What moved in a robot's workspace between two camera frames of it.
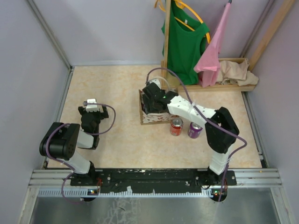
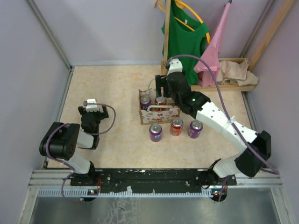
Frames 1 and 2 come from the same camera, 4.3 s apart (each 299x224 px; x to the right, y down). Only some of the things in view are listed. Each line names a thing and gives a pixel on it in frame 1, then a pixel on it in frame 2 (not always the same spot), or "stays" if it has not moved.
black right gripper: x=148 y=108 → x=160 y=81
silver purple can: x=194 y=130 stays
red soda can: x=176 y=124 stays
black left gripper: x=102 y=115 stays
